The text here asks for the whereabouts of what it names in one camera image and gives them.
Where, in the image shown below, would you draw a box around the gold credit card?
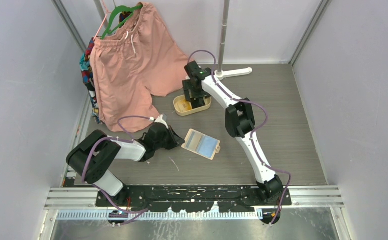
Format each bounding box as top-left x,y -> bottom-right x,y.
176,99 -> 192,113

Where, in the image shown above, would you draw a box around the beige leather card holder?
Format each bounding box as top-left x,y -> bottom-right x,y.
181,129 -> 221,161

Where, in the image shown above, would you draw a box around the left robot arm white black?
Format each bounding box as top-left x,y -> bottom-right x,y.
66,123 -> 185,207

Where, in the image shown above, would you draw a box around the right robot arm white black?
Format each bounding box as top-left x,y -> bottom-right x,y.
182,61 -> 286,206

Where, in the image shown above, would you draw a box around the beige oval tray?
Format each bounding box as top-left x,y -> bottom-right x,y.
173,95 -> 212,117

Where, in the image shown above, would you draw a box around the white rack stand base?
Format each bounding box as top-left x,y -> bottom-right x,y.
215,67 -> 253,80

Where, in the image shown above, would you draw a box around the pink shorts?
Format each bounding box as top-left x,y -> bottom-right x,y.
90,2 -> 188,133

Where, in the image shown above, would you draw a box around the grey metal rack pole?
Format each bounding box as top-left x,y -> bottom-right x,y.
216,0 -> 231,78

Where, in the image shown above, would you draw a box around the green clothes hanger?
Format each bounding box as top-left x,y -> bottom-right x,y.
99,3 -> 143,39

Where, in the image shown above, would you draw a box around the colourful patterned garment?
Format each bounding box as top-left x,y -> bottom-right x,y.
79,38 -> 103,124

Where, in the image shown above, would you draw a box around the pink clothes hanger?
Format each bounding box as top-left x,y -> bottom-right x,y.
93,0 -> 112,39

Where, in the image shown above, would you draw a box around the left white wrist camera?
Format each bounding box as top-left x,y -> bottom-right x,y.
154,114 -> 169,129

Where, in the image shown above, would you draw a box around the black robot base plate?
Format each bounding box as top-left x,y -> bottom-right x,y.
113,185 -> 292,213

